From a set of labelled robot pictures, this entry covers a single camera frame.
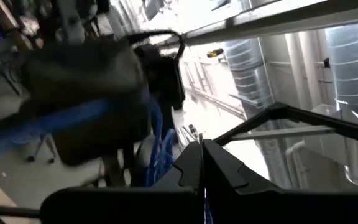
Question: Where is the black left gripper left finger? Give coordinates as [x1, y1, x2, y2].
[40, 139, 204, 224]

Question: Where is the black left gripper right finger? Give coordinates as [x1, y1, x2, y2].
[202, 139, 358, 224]

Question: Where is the blue cord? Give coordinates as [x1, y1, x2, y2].
[0, 93, 213, 224]

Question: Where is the black overhead light bar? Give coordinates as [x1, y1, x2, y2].
[160, 0, 358, 47]

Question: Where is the black rig frame post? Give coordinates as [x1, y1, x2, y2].
[214, 102, 358, 156]

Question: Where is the silver ribbed ceiling duct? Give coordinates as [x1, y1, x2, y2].
[324, 21, 358, 125]
[224, 37, 295, 189]

